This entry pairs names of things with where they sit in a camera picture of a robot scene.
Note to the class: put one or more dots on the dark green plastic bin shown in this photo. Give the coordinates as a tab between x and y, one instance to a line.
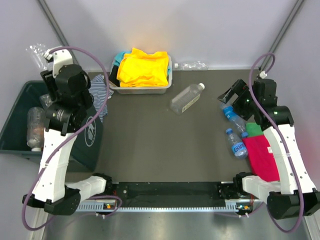
13	137

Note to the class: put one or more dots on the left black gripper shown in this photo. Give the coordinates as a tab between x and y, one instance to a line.
48	76

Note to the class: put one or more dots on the grey cable duct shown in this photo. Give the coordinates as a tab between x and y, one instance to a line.
102	207

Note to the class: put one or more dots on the yellow cloth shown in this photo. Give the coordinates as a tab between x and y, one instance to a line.
139	69

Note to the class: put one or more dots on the magenta cloth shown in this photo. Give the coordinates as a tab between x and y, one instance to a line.
260	155

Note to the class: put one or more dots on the white plastic basket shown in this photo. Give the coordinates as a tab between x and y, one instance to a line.
145	90

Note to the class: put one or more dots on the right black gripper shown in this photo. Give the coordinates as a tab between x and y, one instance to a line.
241	88

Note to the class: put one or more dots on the clear ribbed bottle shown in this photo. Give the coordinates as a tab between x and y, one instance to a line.
35	129

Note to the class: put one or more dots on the teal cloth in basket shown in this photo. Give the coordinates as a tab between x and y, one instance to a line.
119	57

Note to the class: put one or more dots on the blue cap bottle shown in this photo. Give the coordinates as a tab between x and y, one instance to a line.
236	120

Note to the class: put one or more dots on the large clear bottle with label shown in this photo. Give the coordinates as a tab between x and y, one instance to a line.
186	98

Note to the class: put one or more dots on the green cloth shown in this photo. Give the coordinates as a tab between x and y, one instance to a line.
253	129

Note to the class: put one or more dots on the blue striped cloth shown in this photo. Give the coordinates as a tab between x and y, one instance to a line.
99	92

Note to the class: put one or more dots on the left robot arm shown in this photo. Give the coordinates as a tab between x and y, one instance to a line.
51	193

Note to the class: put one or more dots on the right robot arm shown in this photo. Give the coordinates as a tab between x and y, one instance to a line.
283	183

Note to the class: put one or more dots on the blue label bottle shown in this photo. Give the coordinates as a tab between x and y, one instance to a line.
238	147

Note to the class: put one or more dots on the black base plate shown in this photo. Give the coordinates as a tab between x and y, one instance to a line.
225	190

